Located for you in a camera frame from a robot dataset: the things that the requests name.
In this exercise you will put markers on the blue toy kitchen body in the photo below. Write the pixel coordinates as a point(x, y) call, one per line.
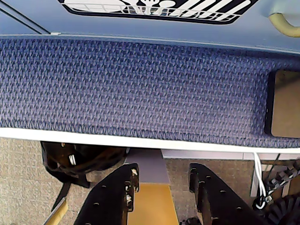
point(9, 29)

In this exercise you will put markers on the black bag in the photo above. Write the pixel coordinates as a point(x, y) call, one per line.
point(89, 159)

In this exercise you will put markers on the blue woven mat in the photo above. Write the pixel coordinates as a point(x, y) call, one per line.
point(131, 93)

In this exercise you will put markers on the wooden stick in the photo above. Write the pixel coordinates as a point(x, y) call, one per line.
point(57, 212)

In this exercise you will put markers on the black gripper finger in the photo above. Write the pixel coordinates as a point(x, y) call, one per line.
point(107, 201)
point(218, 206)

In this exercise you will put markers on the yellow wooden board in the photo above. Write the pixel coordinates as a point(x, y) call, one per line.
point(152, 204)

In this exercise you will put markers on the gray purple post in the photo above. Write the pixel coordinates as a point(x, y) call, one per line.
point(150, 166)

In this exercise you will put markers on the tan panel with black frame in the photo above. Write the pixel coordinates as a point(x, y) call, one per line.
point(287, 103)

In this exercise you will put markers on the dishwasher door with dish print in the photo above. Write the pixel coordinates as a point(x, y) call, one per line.
point(140, 28)

